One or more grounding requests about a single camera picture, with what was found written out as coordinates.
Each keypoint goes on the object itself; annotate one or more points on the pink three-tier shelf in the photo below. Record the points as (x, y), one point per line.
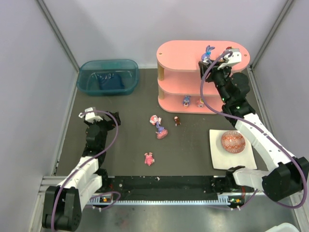
(179, 74)

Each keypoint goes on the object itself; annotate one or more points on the purple bunny toy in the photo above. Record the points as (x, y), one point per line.
(206, 57)

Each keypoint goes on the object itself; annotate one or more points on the pink haired girl toy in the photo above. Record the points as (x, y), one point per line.
(155, 120)

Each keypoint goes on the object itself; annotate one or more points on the white container corner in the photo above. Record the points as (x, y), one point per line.
(284, 227)

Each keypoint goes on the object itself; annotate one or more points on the pink yellow toy on shelf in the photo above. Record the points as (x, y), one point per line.
(200, 103)

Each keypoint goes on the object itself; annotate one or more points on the pink pig toy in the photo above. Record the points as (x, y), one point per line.
(149, 160)

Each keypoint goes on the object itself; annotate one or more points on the white square plate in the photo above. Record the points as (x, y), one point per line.
(223, 160)

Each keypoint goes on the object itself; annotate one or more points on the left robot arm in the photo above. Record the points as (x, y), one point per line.
(64, 203)

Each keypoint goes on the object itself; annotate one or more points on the blue bear toy on shelf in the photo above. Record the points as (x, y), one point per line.
(186, 101)

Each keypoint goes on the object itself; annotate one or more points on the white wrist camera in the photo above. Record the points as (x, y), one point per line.
(90, 115)
(230, 60)

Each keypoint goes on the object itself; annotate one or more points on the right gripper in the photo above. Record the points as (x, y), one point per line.
(210, 68)

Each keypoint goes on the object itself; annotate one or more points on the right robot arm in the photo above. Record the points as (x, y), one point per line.
(286, 174)

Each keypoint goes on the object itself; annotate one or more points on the purple figure on pink base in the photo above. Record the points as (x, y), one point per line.
(161, 131)

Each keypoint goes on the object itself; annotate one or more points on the red patterned bowl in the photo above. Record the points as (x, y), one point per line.
(233, 142)

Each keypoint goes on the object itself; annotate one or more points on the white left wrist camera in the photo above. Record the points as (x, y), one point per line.
(90, 115)

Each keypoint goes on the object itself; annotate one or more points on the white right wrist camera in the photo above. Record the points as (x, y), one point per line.
(230, 60)

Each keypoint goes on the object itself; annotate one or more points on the white slotted cable duct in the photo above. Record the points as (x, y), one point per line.
(220, 200)

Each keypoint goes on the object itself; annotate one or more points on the small brown toy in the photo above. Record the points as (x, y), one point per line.
(177, 121)

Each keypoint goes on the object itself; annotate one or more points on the teal plastic bin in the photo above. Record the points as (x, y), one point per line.
(126, 68)

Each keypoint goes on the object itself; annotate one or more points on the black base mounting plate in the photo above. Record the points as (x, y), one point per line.
(171, 188)

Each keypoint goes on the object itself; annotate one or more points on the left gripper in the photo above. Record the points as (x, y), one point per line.
(106, 121)

